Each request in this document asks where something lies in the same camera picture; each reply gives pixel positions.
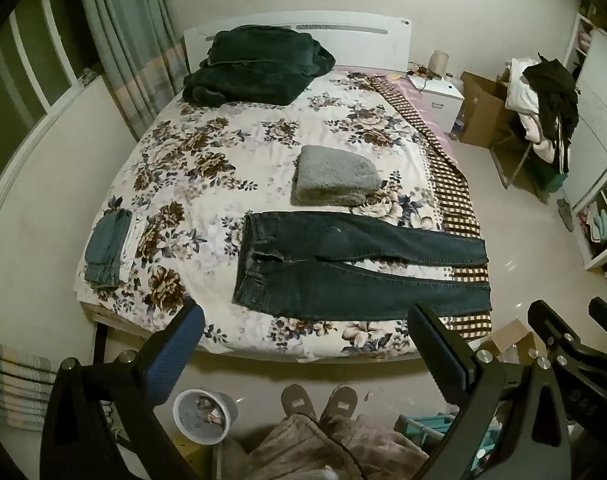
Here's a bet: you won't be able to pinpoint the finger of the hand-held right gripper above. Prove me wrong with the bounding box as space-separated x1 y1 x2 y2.
588 296 607 335
527 300 587 367

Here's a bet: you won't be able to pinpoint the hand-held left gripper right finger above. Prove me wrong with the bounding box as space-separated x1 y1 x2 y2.
407 302 573 480

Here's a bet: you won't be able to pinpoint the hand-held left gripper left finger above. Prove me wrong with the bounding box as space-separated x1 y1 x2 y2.
40 299 205 480

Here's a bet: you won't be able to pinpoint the dark blue jeans pants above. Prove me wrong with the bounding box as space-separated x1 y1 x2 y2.
232 211 493 322

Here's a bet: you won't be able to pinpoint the small cardboard box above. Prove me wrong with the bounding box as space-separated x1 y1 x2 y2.
477 317 550 367

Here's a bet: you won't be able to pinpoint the white trash bin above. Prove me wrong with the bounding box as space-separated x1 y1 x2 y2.
173 388 239 445

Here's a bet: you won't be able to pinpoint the teal rack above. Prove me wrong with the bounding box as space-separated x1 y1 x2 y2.
395 410 490 467

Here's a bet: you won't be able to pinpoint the grey slipper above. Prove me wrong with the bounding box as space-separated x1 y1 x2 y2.
280 384 318 423
319 385 359 425

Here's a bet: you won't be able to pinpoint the folded light blue jeans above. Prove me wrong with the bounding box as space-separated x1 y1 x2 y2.
83 210 134 291

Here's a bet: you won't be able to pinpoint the brown checkered blanket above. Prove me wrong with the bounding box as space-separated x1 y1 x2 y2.
372 77 495 338

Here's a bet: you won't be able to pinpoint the person's pink fleece robe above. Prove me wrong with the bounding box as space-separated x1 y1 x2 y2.
217 411 430 480

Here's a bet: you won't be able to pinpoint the striped cloth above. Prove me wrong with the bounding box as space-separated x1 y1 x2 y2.
0 336 60 432

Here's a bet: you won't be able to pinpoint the floral print blanket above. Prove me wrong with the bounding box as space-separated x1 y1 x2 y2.
73 67 490 361

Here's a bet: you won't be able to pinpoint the grey folded fleece blanket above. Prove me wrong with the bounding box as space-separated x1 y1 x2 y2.
289 145 384 207

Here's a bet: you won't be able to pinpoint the large cardboard box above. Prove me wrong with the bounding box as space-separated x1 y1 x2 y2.
456 71 518 149

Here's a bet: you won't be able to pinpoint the black garment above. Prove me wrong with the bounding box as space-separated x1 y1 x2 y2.
521 58 581 174

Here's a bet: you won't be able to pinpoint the white nightstand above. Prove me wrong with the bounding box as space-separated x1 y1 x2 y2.
407 76 465 134

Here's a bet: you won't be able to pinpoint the dark green clothes pile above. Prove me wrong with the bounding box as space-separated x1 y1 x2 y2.
182 25 337 107

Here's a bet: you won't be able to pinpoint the window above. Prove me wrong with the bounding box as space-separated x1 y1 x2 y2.
0 0 93 198

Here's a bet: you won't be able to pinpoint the green striped curtain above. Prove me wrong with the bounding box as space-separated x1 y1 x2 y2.
74 0 190 142

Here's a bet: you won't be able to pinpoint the metal frame chair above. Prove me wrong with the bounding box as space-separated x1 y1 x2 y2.
488 122 570 196

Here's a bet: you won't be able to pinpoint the white bed frame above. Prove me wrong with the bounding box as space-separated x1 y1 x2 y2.
80 12 494 361

